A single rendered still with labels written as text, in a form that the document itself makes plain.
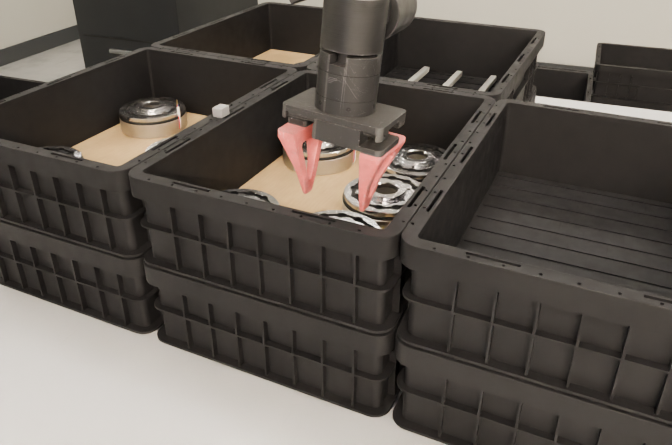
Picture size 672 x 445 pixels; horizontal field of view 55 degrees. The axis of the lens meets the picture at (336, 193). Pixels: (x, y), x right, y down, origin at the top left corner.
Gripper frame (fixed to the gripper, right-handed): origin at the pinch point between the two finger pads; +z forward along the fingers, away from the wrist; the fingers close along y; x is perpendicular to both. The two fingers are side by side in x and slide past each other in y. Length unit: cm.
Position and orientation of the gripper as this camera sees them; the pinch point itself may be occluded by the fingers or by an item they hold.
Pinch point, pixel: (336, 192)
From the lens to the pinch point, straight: 64.2
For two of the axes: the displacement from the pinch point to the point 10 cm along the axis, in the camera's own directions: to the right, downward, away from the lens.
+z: -0.9, 8.9, 4.5
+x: -4.4, 3.7, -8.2
